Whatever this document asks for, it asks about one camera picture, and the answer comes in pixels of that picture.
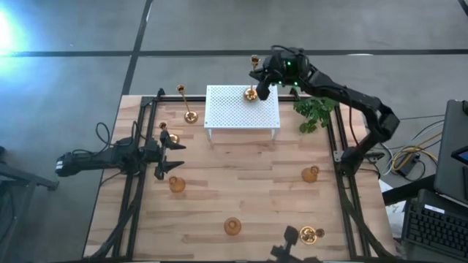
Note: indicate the black aluminium table frame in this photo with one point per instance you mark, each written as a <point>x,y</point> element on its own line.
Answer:
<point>175,98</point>

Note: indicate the dark grey laptop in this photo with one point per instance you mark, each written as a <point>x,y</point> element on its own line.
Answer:
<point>451,153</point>

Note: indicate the black desk bar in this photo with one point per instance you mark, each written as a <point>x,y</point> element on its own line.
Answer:
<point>406,191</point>

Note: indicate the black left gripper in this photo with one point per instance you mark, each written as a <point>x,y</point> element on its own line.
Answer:
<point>160,157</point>

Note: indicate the black keyboard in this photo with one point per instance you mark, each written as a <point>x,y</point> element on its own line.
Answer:
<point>435,230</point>

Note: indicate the black metal stand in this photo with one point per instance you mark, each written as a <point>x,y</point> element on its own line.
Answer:
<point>22,175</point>

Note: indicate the small device with blue screen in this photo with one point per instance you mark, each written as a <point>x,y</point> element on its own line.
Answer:
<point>461,155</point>

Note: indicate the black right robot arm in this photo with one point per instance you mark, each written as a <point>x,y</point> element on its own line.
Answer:
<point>365,102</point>

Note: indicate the green potted plant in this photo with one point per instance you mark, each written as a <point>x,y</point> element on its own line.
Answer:
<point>314,109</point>

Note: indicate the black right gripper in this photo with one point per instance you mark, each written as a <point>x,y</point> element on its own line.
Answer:
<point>287,69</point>

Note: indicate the black jointed device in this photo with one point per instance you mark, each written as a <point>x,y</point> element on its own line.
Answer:
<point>290,235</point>

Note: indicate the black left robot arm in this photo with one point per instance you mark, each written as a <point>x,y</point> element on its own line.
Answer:
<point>91,160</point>

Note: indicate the amber glass candle holder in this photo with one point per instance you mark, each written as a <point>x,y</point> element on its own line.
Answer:
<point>232,225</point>
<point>177,184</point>
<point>310,174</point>

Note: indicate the white paper sheet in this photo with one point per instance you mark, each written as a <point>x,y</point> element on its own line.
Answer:
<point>393,215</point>

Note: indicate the white perforated metal shelf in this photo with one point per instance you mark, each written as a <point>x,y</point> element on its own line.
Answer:
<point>234,109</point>

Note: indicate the short brass candlestick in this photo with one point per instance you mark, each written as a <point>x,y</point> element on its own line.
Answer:
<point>174,139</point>

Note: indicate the black power adapter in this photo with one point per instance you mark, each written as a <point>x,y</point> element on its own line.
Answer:
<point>409,164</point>

